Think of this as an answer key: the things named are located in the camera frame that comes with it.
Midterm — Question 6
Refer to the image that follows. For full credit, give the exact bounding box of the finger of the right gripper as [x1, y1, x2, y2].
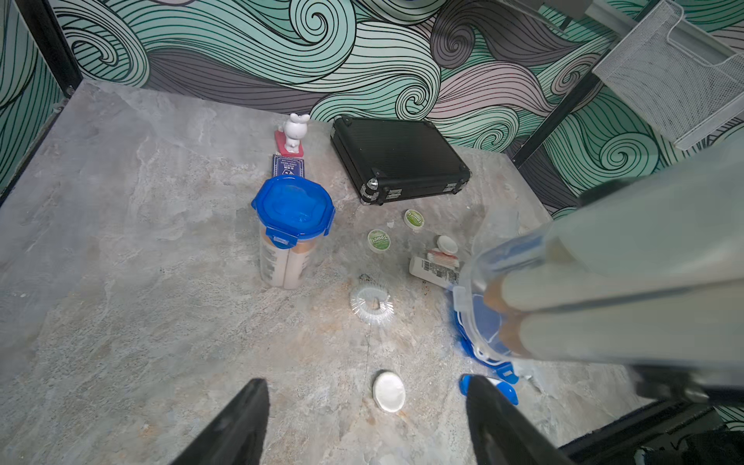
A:
[630, 365, 743, 404]

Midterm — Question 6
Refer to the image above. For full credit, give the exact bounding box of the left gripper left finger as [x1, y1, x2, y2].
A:
[172, 378, 270, 465]

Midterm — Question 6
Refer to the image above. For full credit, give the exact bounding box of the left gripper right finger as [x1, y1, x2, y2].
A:
[466, 375, 573, 465]

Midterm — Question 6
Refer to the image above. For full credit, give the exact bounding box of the blue-lid container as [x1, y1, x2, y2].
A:
[453, 135, 743, 371]
[251, 176, 335, 290]

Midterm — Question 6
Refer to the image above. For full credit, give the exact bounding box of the round white soap disc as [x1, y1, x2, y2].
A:
[372, 371, 406, 413]

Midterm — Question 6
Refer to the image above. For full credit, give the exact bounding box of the small white pink jar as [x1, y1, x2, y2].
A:
[436, 234, 459, 256]

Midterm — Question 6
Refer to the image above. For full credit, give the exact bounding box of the small green round cap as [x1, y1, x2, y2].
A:
[403, 208, 425, 232]

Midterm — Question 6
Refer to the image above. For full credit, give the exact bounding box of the dark blue small box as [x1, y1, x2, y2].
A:
[272, 154, 305, 177]

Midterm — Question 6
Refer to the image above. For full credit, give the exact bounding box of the black hard case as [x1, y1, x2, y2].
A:
[331, 115, 472, 205]

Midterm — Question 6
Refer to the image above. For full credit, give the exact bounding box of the small pink-capped bottle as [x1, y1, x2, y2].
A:
[274, 114, 310, 158]

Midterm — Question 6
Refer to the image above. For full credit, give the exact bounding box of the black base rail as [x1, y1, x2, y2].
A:
[560, 401, 743, 464]

